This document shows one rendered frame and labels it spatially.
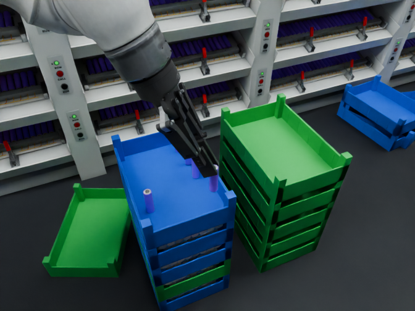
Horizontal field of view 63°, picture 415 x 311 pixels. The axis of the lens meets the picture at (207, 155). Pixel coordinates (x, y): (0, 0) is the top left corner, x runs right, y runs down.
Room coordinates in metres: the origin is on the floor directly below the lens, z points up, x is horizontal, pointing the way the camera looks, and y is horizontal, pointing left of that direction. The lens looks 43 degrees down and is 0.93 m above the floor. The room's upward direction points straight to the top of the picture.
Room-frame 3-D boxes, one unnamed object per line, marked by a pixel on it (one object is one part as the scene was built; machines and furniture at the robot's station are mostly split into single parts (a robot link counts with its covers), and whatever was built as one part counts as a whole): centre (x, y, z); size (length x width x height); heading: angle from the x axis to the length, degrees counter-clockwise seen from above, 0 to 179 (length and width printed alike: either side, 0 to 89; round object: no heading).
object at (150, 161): (0.55, 0.09, 0.36); 0.30 x 0.20 x 0.08; 23
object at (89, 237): (0.63, 0.36, 0.04); 0.30 x 0.20 x 0.08; 179
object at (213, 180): (0.47, -0.01, 0.44); 0.02 x 0.02 x 0.06
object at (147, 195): (0.48, 0.13, 0.36); 0.02 x 0.02 x 0.06
